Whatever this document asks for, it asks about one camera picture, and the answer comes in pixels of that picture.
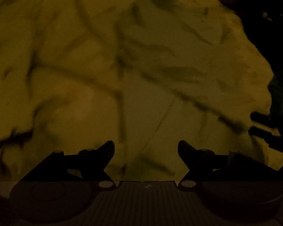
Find black cloth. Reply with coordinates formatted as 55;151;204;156
203;0;283;76

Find yellow leaf print blanket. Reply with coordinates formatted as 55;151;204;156
0;0;276;182

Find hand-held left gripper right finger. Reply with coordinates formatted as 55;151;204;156
177;140;283;191

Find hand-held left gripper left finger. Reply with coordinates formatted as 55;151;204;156
19;140;117;191

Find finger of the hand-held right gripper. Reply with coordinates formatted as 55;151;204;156
248;126;280;144
250;111;271;123

